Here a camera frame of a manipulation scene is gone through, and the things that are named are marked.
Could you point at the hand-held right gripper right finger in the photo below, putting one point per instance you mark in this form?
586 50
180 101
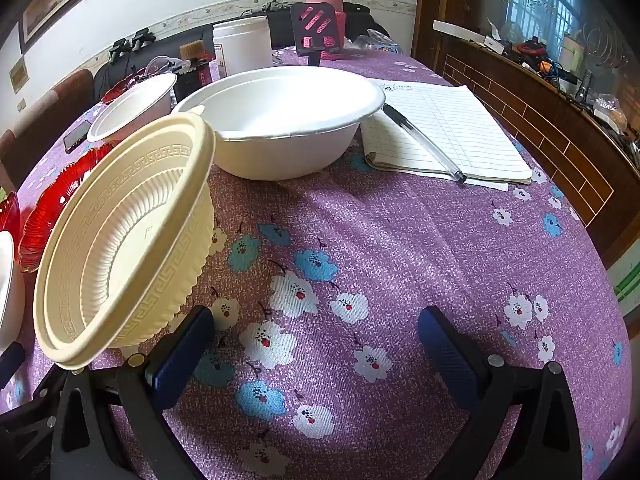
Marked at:
445 345

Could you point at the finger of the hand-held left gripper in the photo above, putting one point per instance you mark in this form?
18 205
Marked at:
30 435
11 365

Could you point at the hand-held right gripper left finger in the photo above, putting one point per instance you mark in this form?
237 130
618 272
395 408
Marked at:
182 355

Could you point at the cream plastic bowl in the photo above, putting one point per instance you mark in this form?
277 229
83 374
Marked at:
125 240

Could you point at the red glass plate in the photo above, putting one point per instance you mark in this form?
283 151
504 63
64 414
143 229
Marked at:
9 220
55 195
117 91

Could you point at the large white paper bowl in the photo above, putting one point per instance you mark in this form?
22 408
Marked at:
280 110

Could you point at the white dish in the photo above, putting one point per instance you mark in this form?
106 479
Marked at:
10 290

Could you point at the purple floral tablecloth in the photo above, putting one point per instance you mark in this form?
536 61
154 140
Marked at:
375 235

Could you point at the clear ballpoint pen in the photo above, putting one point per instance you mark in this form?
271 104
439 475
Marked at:
425 142

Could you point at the lined paper notebook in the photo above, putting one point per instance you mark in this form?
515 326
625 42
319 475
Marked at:
465 125

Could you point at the black smartphone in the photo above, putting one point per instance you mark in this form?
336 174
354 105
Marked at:
77 136

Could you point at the brown brick-pattern counter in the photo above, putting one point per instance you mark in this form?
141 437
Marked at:
525 110

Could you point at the small white paper bowl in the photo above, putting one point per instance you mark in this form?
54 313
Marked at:
135 110

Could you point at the maroon armchair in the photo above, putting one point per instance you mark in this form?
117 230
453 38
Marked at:
50 110

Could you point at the dark bottle brown cap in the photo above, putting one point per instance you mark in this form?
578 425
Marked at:
192 52

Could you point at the black clamp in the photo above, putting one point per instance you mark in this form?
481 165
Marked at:
121 47
141 37

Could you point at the white plastic jar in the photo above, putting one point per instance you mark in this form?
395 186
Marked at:
242 45

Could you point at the black phone stand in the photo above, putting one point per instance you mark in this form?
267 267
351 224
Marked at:
315 25

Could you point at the barred window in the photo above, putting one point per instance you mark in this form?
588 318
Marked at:
535 0

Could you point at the yellow wall sign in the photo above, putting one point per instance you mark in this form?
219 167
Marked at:
19 76

